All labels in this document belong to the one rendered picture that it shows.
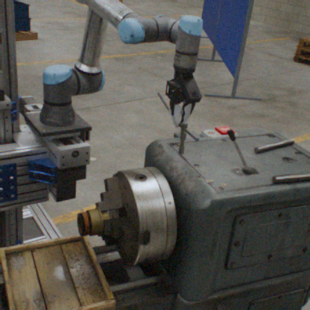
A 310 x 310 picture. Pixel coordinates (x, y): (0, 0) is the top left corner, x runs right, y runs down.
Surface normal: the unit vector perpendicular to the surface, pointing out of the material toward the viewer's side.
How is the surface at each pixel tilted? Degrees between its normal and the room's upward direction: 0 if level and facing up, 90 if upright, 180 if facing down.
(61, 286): 0
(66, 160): 90
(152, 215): 57
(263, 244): 90
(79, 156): 90
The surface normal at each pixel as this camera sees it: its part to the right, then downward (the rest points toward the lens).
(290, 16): -0.76, 0.22
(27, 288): 0.10, -0.89
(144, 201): 0.33, -0.38
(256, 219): 0.39, 0.44
